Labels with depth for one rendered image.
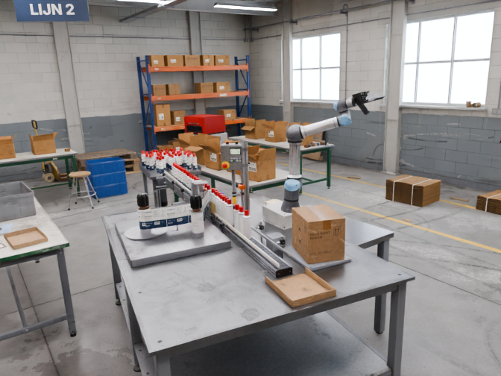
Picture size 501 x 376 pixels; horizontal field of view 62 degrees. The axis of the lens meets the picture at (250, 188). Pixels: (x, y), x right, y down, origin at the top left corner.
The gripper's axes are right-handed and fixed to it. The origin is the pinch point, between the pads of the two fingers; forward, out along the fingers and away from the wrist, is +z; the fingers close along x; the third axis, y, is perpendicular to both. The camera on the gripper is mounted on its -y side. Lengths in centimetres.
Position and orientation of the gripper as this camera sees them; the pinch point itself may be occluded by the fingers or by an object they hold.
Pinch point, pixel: (380, 98)
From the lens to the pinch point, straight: 310.3
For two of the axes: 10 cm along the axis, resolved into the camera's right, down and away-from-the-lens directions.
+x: 6.4, -2.1, 7.4
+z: 7.4, -0.9, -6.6
